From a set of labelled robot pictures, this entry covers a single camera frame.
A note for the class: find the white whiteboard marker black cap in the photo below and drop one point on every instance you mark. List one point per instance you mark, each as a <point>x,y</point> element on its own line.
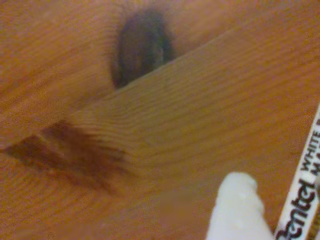
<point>300,195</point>

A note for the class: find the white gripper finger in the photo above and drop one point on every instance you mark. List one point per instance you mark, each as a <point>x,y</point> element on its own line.
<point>235,207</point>

